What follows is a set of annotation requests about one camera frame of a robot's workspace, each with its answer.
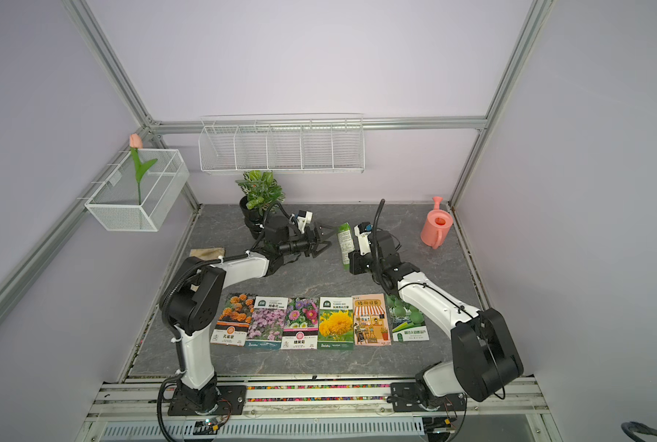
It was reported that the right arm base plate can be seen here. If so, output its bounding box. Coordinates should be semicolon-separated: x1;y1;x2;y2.
387;381;467;413

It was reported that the white wire wall shelf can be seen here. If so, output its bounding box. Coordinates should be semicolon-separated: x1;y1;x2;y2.
198;113;365;173

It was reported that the pink chrysanthemum seed packet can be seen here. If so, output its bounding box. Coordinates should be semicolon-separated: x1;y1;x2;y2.
281;298;319;350

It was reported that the pink artificial tulip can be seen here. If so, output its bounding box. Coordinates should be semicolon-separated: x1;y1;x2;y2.
129;134;157;206

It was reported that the green seed packet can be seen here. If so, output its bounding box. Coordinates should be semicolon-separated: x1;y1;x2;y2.
337;223;354;270

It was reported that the sunflower seed packet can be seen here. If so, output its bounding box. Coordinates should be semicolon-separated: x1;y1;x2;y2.
317;297;354;350

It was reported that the purple flower seed packet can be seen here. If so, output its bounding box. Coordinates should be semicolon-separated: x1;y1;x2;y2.
245;297;289;350

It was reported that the white text seed packet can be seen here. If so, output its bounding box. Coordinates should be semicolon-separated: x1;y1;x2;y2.
386;295;429;343

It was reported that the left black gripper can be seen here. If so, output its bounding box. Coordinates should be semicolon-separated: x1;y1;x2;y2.
280;223;339;258

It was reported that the white orange-print seed packet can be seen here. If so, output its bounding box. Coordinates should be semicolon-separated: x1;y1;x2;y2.
352;294;391;346

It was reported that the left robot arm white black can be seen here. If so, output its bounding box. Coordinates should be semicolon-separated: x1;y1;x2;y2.
159;203;337;409

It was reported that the orange marigold seed packet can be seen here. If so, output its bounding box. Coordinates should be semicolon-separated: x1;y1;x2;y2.
210;293;256;347

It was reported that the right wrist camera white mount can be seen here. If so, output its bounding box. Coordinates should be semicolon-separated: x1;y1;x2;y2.
354;222;373;255

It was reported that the aluminium front rail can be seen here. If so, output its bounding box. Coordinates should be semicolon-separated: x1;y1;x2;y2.
85;375;551;421

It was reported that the green potted plant black pot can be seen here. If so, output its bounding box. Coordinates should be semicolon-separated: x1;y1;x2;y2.
236;171;285;239

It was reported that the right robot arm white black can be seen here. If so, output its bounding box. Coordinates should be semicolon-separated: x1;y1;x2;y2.
349;200;524;409

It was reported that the white mesh wall basket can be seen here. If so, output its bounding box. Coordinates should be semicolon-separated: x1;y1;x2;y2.
85;148;190;232

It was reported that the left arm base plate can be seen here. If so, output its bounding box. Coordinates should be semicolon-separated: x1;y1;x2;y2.
168;384;247;416

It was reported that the beige work glove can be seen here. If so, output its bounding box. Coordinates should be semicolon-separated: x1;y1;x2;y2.
190;247;225;261

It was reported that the pink watering can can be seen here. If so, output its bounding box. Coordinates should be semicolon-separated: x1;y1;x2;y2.
420;196;454;250

